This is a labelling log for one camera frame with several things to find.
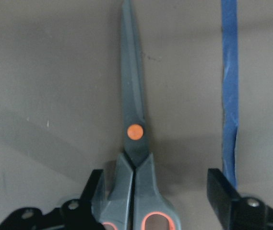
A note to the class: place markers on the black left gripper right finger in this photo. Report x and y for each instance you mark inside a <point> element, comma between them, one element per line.
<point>233,211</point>

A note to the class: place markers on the grey scissors with orange accents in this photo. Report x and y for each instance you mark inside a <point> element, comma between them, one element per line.
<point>134,197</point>

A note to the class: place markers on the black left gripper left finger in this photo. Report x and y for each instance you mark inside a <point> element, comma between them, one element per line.
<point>77,214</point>

